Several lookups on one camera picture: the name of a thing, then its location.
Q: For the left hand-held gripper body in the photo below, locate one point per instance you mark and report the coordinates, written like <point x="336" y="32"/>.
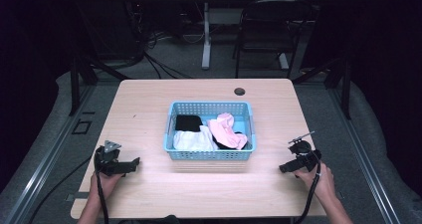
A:
<point x="106" y="157"/>

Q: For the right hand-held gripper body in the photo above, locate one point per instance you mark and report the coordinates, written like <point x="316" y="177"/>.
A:
<point x="305" y="156"/>

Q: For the person's left hand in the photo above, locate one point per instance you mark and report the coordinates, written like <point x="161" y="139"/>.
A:
<point x="107" y="182"/>

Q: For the person's right hand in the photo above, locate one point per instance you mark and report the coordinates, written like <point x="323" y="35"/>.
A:
<point x="320" y="182"/>

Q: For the white sock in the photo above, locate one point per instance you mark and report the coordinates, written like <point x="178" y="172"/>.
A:
<point x="192" y="141"/>

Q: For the black sock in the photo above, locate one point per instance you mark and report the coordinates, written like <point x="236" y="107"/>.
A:
<point x="221" y="145"/>
<point x="188" y="122"/>

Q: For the pink sock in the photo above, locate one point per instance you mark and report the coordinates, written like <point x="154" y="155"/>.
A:
<point x="225" y="131"/>

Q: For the blue plastic basket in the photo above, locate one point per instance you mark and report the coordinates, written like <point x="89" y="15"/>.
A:
<point x="209" y="155"/>

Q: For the black metal stand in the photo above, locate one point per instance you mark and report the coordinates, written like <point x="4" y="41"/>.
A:
<point x="343" y="84"/>
<point x="78" y="81"/>

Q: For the black folding chair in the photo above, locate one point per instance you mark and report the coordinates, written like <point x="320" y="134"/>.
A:
<point x="272" y="35"/>

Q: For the white background desk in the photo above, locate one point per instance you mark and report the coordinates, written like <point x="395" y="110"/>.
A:
<point x="206" y="44"/>

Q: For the metal floor rail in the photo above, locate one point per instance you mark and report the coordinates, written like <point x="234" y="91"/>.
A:
<point x="43" y="161"/>
<point x="365" y="157"/>

